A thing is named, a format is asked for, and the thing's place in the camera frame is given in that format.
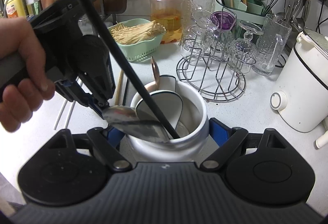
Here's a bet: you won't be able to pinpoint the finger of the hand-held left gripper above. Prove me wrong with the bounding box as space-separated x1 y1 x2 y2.
55 77 106 118
84 58 116 110

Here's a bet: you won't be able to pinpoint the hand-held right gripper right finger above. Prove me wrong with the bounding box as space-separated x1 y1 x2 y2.
199 118 288 173

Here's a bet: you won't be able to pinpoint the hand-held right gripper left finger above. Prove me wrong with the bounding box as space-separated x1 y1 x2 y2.
47 126 132 173

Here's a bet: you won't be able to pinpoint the steel spoon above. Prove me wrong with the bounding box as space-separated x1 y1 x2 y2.
102 105 170 144

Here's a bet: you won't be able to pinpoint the white ceramic mug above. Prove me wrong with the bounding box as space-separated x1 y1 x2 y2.
125 80 221 162

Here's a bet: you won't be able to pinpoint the white ceramic spoon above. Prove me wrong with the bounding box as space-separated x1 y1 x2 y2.
143 75 177 94
135 90 183 132

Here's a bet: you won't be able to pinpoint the person's left hand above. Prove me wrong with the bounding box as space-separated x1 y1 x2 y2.
0 18 56 134

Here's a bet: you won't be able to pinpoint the green plastic basket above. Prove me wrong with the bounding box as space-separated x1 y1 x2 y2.
108 19 166 62

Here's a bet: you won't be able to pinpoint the enoki mushrooms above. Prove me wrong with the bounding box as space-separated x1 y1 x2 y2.
110 21 166 45

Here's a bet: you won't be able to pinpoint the yellow detergent bottle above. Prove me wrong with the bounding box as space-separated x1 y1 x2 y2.
4 0 34 19

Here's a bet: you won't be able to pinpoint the clear glass goblet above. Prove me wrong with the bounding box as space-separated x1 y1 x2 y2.
231 20 264 73

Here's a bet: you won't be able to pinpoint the white electric pot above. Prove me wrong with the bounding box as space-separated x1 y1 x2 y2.
270 29 328 149

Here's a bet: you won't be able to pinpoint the clear glass tumbler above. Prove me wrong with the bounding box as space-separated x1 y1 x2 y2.
179 10 219 60

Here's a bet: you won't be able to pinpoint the red-lidded plastic jar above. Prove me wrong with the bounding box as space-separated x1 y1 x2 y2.
150 0 185 45

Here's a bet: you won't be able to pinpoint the textured glass mug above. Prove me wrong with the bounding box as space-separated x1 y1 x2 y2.
252 14 293 76

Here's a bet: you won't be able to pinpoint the purple-bottomed glass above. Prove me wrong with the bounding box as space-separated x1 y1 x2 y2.
211 7 236 42

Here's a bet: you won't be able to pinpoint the green utensil holder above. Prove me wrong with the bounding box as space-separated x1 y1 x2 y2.
215 0 274 24

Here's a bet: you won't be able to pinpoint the tall clear glass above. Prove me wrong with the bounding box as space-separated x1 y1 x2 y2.
184 0 215 30

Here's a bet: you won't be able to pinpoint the white pot lid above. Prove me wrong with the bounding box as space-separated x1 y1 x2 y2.
297 28 328 60

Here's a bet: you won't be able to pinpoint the wire glass rack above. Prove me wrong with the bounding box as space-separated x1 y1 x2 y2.
176 38 246 103

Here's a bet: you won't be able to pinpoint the black power cable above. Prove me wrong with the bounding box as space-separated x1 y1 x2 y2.
316 0 328 32

